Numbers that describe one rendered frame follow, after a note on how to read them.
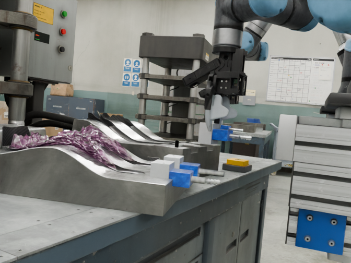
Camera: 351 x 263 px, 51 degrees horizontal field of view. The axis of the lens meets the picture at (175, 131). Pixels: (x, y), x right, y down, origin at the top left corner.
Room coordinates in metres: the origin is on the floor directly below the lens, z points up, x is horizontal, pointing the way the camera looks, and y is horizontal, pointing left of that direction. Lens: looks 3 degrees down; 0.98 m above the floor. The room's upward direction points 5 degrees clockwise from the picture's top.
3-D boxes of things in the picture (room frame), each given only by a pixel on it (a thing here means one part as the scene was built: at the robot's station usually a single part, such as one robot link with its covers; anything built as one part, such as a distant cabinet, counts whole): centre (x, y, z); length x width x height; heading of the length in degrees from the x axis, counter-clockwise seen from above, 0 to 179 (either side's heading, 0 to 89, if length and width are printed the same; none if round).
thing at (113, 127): (1.13, 0.13, 0.92); 0.35 x 0.16 x 0.09; 62
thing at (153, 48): (5.78, -0.04, 1.03); 1.54 x 0.94 x 2.06; 163
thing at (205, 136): (0.93, -0.13, 0.93); 0.13 x 0.05 x 0.05; 63
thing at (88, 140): (0.79, 0.22, 0.90); 0.26 x 0.18 x 0.08; 79
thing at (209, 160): (1.14, 0.14, 0.87); 0.50 x 0.26 x 0.14; 62
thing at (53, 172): (0.79, 0.23, 0.86); 0.50 x 0.26 x 0.11; 79
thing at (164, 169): (0.69, -0.03, 0.86); 0.13 x 0.05 x 0.05; 79
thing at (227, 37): (0.94, -0.11, 1.17); 0.08 x 0.08 x 0.05
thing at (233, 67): (0.93, -0.12, 1.09); 0.09 x 0.08 x 0.12; 63
